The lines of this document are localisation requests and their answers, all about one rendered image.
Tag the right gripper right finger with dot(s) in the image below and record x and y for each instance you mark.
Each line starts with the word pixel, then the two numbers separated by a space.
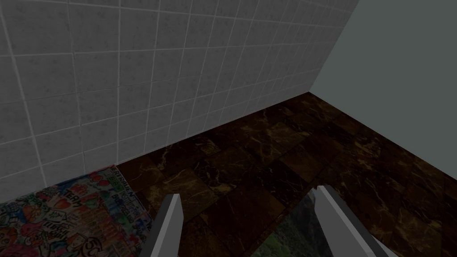
pixel 342 221

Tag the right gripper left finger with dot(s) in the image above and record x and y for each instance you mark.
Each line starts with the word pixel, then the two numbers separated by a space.
pixel 167 228

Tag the green landscape picture panel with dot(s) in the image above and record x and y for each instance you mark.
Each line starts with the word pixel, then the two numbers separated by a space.
pixel 296 235

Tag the colourful graffiti print table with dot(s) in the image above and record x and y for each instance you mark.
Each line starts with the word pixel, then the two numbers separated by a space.
pixel 64 221

